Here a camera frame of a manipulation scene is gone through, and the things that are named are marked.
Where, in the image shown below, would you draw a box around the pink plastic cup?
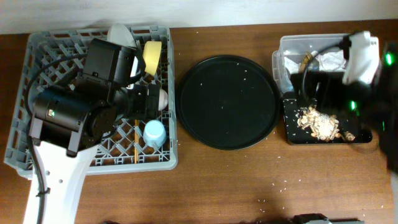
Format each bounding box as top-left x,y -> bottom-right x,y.
158,89 -> 169,111

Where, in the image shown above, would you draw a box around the wooden chopstick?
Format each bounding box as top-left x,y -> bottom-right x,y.
134,120 -> 139,164

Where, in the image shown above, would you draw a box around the white paper napkin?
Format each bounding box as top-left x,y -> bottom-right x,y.
284,50 -> 346,73

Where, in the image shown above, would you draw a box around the blue plastic cup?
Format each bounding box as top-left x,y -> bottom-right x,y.
143,120 -> 167,149

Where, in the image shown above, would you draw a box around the food scraps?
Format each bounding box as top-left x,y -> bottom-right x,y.
297,106 -> 356,142

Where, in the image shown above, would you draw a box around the brown wrapper waste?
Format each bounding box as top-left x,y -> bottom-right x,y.
299,52 -> 313,72

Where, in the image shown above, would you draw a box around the yellow bowl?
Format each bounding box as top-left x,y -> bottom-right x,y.
142,41 -> 162,76

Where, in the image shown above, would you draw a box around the white round plate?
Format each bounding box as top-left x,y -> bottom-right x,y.
106,24 -> 137,48

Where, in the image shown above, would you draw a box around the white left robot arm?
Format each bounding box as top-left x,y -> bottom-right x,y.
24,72 -> 169,223

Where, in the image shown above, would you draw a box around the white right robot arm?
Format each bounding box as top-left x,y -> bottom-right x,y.
290,41 -> 397,174

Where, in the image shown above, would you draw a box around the grey dishwasher rack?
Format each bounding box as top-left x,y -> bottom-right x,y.
4,26 -> 178,179

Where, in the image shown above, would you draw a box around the black rectangular tray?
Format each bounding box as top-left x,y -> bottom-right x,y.
282,98 -> 373,144

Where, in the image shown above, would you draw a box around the clear plastic bin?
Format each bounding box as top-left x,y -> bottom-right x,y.
272,34 -> 345,95

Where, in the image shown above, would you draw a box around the round black tray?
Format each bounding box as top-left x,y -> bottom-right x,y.
175,55 -> 280,151

